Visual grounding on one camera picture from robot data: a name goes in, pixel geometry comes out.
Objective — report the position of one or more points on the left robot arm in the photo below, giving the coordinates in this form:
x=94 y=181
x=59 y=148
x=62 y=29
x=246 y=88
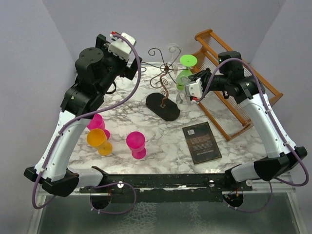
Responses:
x=97 y=68

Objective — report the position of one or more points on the black mounting rail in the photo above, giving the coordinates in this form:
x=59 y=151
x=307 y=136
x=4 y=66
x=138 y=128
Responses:
x=158 y=188

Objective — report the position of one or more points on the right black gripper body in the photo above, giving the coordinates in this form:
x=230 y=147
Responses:
x=218 y=83

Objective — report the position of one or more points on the metal wine glass rack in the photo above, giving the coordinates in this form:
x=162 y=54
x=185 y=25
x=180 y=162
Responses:
x=159 y=103

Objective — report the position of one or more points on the pink wine glass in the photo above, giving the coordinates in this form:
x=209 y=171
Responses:
x=97 y=122
x=136 y=143

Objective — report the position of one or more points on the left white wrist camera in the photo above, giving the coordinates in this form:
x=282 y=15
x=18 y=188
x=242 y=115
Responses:
x=119 y=47

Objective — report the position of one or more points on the clear wine glass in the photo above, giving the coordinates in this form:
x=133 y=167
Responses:
x=174 y=52
x=183 y=99

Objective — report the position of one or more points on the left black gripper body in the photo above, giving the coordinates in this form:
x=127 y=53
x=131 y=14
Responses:
x=119 y=66

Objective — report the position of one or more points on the pink wine glass front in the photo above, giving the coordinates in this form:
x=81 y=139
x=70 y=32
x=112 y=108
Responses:
x=136 y=143

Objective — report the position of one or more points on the black book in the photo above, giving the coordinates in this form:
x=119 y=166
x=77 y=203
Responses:
x=201 y=143

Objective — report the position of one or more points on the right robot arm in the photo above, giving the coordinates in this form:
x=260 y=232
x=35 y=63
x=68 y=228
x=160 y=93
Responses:
x=235 y=78

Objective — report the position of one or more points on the orange plastic wine glass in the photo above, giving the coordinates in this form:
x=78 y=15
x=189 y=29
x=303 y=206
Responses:
x=97 y=139

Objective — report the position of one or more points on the green plastic wine glass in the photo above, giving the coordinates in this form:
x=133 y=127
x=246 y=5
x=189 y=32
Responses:
x=188 y=61

